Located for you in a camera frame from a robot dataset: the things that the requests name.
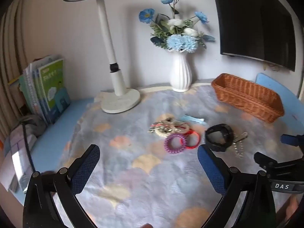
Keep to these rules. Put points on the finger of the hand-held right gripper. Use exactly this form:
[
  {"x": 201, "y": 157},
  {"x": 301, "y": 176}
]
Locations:
[
  {"x": 291, "y": 139},
  {"x": 263, "y": 159}
]

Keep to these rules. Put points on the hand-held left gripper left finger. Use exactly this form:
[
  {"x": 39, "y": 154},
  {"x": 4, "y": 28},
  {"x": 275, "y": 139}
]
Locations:
[{"x": 85, "y": 171}]

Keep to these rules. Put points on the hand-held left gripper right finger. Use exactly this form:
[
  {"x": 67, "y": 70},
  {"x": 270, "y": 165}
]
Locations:
[{"x": 211, "y": 171}]

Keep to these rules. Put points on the brown wicker basket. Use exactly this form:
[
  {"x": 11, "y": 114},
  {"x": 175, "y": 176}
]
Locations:
[{"x": 249, "y": 99}]

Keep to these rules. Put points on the silver hair clip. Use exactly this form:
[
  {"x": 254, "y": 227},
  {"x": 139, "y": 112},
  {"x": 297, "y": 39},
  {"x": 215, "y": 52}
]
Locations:
[{"x": 241, "y": 136}]

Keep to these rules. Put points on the black wrist band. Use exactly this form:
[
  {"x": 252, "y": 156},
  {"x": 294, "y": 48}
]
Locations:
[{"x": 218, "y": 129}]

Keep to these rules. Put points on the light blue hair clip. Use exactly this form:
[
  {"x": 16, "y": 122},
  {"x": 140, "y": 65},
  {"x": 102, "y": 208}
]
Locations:
[{"x": 191, "y": 119}]

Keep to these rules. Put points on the light blue chair back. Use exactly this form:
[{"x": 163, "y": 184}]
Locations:
[{"x": 273, "y": 84}]

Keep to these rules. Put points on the scallop patterned blanket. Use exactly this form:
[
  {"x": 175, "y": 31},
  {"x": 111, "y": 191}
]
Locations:
[{"x": 142, "y": 182}]

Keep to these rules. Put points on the grey cloth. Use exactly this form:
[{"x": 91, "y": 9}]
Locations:
[{"x": 35, "y": 124}]

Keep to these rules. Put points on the glossy white booklet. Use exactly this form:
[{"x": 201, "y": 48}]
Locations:
[{"x": 14, "y": 163}]

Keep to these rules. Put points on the white desk lamp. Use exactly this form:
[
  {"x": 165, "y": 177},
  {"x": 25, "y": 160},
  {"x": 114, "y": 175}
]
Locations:
[{"x": 118, "y": 101}]

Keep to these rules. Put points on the row of books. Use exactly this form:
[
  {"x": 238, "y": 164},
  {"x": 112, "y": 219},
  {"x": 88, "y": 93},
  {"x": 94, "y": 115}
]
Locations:
[{"x": 51, "y": 90}]

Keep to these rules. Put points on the cream underlay cloth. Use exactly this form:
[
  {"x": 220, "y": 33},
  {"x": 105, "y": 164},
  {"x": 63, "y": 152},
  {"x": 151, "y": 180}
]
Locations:
[{"x": 154, "y": 89}]

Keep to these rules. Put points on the white ribbed vase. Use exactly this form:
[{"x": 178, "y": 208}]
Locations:
[{"x": 181, "y": 73}]

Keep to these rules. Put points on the black monitor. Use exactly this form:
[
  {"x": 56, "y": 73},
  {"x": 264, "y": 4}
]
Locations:
[{"x": 251, "y": 21}]

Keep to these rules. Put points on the beige curtain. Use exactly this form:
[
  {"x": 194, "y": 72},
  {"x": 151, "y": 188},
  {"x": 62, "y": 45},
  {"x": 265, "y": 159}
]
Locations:
[{"x": 11, "y": 64}]

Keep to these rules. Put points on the blue and white flower bouquet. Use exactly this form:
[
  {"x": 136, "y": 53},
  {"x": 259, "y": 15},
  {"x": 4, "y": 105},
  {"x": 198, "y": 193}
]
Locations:
[{"x": 180, "y": 41}]

